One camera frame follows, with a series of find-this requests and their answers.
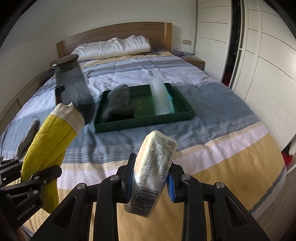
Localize wooden headboard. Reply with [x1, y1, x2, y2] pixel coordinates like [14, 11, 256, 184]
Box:
[56, 22, 173, 58]

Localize dark glass pitcher wooden lid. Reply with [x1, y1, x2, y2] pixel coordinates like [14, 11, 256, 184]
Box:
[50, 54, 97, 123]

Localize yellow towel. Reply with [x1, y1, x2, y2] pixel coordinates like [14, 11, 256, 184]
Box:
[20, 103, 85, 214]

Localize white pillow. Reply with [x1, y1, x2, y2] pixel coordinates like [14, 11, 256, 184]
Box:
[71, 35, 152, 62]

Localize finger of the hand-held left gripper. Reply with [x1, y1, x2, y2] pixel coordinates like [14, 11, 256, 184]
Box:
[0, 165, 62, 209]
[0, 158, 22, 186]

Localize clear plastic bag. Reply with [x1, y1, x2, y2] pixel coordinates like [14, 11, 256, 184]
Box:
[150, 77, 175, 115]

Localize beige panelled ledge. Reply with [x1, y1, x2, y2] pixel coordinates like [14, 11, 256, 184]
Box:
[0, 67, 57, 121]

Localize striped bed blanket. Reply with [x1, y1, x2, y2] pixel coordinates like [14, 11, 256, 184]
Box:
[0, 50, 287, 241]

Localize white wardrobe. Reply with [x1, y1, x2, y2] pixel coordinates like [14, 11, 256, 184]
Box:
[194, 0, 296, 151]

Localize small items on nightstand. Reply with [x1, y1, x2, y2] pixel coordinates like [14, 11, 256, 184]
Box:
[174, 50, 195, 57]

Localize red and white object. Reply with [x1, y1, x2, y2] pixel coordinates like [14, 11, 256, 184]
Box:
[282, 148, 296, 165]

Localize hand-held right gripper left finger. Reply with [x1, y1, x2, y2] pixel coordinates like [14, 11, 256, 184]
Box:
[31, 153, 137, 241]

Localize green tray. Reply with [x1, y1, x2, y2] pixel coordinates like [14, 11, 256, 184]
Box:
[94, 84, 196, 133]

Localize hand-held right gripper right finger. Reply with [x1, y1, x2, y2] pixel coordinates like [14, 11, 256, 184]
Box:
[166, 163, 266, 241]

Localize wooden nightstand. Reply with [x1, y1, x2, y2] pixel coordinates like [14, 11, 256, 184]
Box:
[185, 56, 206, 70]

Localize dark grey towel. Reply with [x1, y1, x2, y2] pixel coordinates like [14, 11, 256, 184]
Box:
[103, 85, 136, 122]

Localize white tissue packet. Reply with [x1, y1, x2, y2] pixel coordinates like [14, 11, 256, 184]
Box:
[125, 130, 178, 219]

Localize light grey cloth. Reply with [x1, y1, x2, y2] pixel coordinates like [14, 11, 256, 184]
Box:
[17, 116, 41, 160]

